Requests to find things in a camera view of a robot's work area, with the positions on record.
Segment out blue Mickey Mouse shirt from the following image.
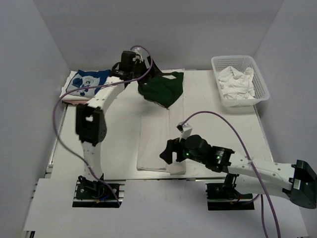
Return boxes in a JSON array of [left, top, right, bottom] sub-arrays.
[[66, 69, 111, 98]]

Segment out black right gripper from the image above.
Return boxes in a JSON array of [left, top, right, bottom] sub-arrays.
[[160, 138, 207, 165]]

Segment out white plastic basket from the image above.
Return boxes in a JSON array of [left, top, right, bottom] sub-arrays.
[[211, 55, 269, 108]]

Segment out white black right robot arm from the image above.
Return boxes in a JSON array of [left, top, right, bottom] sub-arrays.
[[160, 135, 317, 209]]

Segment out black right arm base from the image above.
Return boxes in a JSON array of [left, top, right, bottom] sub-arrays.
[[206, 174, 257, 211]]

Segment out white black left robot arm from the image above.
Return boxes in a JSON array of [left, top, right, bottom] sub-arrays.
[[75, 54, 154, 198]]

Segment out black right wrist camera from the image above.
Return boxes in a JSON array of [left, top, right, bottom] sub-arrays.
[[176, 121, 192, 141]]

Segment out pink shirt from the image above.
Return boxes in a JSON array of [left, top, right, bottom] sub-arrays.
[[63, 100, 88, 105]]

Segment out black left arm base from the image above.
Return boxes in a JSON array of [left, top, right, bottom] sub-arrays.
[[72, 181, 125, 208]]

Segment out white crumpled shirt in basket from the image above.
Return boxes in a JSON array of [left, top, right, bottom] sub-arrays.
[[217, 66, 255, 100]]

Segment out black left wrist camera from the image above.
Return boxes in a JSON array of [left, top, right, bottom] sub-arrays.
[[120, 51, 137, 68]]

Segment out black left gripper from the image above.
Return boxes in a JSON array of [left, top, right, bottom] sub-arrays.
[[131, 57, 164, 86]]

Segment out white green Charlie Brown shirt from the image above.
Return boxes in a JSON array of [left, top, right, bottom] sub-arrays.
[[136, 71, 188, 176]]

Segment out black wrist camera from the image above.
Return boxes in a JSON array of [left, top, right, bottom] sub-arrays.
[[120, 51, 137, 68], [176, 121, 192, 141]]

